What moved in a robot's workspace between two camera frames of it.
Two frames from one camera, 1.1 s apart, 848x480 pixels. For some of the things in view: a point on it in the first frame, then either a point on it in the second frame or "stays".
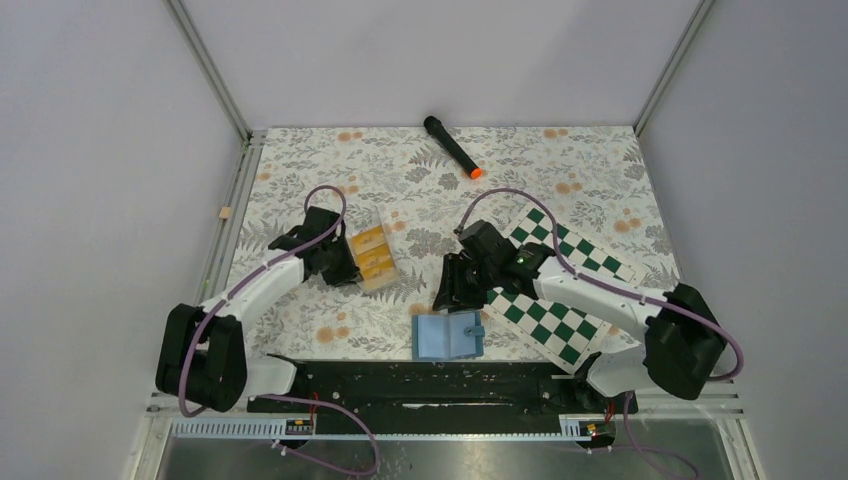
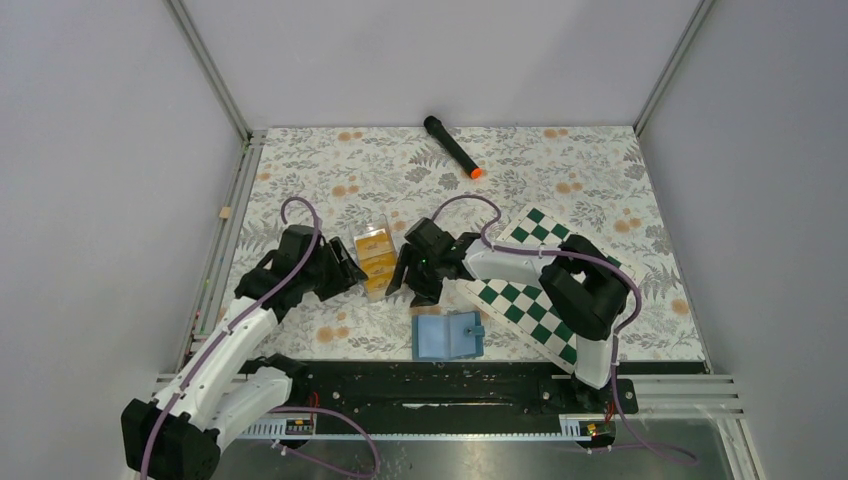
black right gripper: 453,293 → 428,294
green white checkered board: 568,336 stays
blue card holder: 446,337 stays
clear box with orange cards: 373,250 stays
